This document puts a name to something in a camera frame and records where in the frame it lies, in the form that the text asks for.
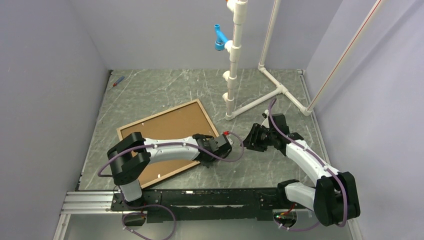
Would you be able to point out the white pvc pipe stand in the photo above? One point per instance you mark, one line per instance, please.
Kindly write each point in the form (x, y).
(294, 32)

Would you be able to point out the light wooden picture frame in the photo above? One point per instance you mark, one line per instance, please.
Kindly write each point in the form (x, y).
(169, 139)

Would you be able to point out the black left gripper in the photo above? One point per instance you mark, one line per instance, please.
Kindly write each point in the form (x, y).
(207, 163)

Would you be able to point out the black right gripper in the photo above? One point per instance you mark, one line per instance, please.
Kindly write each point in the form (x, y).
(252, 141)

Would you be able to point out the aluminium table edge rail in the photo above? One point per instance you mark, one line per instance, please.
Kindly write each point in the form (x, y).
(82, 203)

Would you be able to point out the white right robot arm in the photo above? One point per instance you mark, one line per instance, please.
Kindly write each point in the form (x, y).
(333, 197)

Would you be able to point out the blue red screwdriver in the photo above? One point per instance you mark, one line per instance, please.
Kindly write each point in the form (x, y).
(119, 80)

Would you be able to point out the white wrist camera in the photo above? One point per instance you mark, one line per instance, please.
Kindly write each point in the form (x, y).
(265, 122)
(227, 135)

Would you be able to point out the blue pipe fitting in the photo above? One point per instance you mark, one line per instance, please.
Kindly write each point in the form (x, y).
(221, 39)

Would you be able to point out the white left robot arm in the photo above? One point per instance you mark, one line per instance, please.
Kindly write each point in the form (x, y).
(131, 156)

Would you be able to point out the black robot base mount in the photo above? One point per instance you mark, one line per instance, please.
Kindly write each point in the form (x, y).
(160, 205)

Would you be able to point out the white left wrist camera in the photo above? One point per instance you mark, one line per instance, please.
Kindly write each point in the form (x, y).
(227, 135)

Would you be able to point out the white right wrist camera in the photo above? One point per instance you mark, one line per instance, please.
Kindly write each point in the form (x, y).
(265, 122)

